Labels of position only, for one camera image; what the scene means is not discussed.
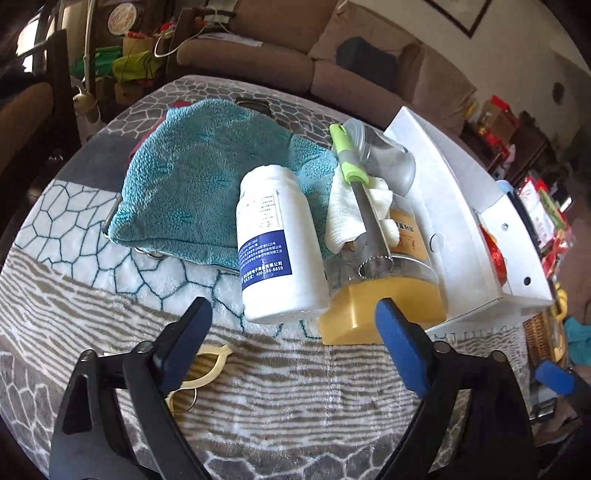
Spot green snack packet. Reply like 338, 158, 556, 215
536, 178, 570, 232

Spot green bags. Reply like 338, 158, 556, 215
83, 46, 162, 86

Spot framed wall picture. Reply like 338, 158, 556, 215
425, 0, 492, 38

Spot teal towel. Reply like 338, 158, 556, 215
106, 99, 340, 268

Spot white plastic bottle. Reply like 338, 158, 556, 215
236, 165, 329, 324

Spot brown sofa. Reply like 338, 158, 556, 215
178, 0, 478, 134

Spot small black box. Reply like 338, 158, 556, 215
235, 96, 272, 116

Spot green handled metal corer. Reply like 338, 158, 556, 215
329, 123, 393, 280

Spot white gauze cloth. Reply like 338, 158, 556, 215
323, 176, 400, 254

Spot round printed tin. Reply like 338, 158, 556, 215
107, 2, 136, 35

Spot white cardboard box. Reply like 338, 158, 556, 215
383, 106, 555, 324

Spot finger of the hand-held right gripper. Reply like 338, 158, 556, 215
536, 361, 591, 407

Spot dark wooden cabinet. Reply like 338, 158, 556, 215
508, 111, 555, 176

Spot red white snack packet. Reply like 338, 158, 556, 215
519, 182, 555, 250

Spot clear glass jar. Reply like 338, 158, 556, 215
342, 117, 416, 195

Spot grey patterned blanket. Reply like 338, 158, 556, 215
0, 76, 532, 480

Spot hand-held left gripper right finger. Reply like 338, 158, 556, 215
375, 298, 539, 480

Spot wicker basket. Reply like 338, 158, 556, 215
524, 309, 561, 365

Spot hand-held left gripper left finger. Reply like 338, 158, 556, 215
50, 296, 213, 480

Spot cream plastic keyring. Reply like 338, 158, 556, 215
166, 344, 234, 414

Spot white cable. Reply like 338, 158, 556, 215
154, 21, 232, 58

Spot dark red pouch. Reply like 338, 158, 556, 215
128, 115, 169, 160

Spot brown chair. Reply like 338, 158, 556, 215
0, 80, 54, 153

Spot black remote control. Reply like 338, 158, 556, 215
508, 191, 541, 250

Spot black lumbar cushion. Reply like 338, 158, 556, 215
336, 37, 398, 81

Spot beige sofa pillow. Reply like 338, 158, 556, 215
411, 44, 478, 134
308, 0, 423, 90

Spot red plastic grater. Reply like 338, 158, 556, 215
478, 224, 509, 284

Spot white paper sheet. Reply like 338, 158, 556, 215
198, 32, 264, 47

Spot brown cardboard box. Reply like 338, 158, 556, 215
480, 108, 515, 144

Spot yellow box clear lid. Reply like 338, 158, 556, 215
318, 191, 448, 346

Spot white pole stand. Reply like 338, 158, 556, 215
74, 0, 102, 123

